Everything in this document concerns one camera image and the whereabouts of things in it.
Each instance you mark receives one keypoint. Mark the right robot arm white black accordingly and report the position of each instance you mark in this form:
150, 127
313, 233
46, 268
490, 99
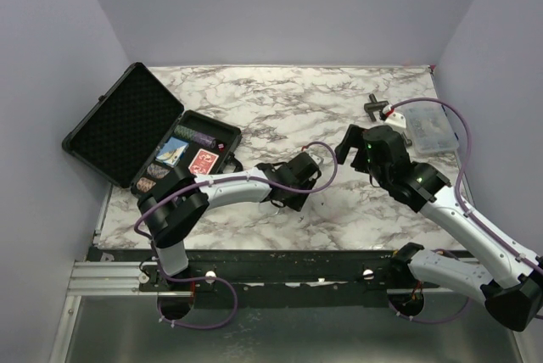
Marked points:
507, 278

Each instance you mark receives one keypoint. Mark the orange blue chip stack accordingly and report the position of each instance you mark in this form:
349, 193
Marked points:
157, 172

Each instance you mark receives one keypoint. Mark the red playing card deck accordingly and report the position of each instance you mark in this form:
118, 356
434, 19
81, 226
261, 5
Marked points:
203, 162

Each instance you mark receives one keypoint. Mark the clear plastic parts box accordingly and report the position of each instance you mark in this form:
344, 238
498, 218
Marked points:
429, 128

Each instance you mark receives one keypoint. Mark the pink black chip stack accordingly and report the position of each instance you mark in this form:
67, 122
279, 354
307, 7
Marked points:
144, 185

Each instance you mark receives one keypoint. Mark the purple grey poker chip stack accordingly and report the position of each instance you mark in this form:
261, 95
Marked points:
204, 139

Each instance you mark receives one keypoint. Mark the dark metal handle bracket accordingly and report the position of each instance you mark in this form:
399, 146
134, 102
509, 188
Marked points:
374, 108

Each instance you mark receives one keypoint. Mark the black foam-lined poker case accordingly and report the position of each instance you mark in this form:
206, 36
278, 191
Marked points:
120, 137

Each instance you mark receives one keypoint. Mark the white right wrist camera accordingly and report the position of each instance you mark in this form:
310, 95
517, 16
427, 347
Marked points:
390, 117

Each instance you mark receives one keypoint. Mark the blue playing card deck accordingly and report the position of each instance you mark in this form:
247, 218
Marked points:
172, 151

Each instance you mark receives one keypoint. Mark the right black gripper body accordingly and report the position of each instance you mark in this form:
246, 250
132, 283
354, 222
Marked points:
362, 164

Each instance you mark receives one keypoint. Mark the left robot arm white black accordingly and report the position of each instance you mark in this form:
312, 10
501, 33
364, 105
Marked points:
173, 207

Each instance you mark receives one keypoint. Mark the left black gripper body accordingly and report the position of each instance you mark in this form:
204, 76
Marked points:
295, 200

